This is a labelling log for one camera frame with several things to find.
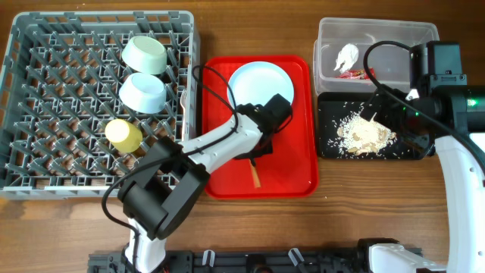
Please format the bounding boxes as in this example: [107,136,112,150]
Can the clear plastic bin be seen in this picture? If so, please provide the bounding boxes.
[313,17,440,95]

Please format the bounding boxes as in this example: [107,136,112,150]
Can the white plastic fork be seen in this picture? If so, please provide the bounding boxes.
[180,89,189,141]

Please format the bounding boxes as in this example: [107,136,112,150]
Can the green bowl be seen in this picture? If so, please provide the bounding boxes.
[121,36,167,75]

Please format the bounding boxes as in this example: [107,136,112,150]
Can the light blue plate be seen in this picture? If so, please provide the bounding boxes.
[227,61,295,108]

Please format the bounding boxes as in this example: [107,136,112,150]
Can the grey dishwasher rack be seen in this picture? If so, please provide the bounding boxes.
[1,11,200,200]

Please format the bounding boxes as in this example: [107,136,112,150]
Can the wooden chopstick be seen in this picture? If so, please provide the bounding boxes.
[249,161,261,188]

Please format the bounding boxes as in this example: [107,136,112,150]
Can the red snack wrapper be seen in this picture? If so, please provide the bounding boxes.
[338,69,370,80]

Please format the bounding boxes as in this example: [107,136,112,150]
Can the black plastic tray bin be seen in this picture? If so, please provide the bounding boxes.
[318,92,435,160]

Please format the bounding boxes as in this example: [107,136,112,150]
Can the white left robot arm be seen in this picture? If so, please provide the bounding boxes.
[117,110,279,272]

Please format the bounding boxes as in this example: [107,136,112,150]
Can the rice food scraps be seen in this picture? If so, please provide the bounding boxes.
[327,111,397,156]

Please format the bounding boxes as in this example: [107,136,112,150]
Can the yellow plastic cup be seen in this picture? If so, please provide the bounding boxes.
[105,119,142,153]

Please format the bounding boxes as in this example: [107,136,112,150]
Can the light blue saucer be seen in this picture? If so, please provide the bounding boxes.
[119,73,166,114]

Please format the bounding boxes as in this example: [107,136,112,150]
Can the white napkin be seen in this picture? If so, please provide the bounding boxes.
[334,43,359,74]

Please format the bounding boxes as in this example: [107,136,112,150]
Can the red plastic tray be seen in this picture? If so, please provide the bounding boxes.
[205,55,319,199]

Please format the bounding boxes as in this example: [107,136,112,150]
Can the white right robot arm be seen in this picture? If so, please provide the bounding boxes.
[361,85,484,272]

